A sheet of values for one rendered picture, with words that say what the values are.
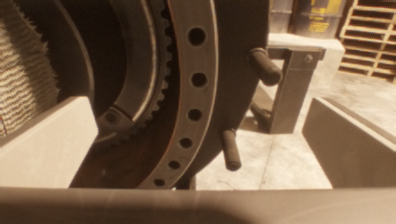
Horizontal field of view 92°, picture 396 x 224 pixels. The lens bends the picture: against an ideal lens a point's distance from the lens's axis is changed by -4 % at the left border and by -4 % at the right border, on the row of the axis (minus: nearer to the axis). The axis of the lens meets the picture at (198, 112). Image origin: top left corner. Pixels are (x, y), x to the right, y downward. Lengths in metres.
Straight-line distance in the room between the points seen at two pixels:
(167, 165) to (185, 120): 0.05
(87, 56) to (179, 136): 0.10
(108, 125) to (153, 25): 0.15
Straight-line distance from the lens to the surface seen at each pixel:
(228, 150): 0.22
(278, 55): 1.39
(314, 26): 3.22
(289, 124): 1.61
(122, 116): 0.28
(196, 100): 0.15
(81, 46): 0.19
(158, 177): 0.21
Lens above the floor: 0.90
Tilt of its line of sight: 31 degrees down
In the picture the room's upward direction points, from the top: 2 degrees clockwise
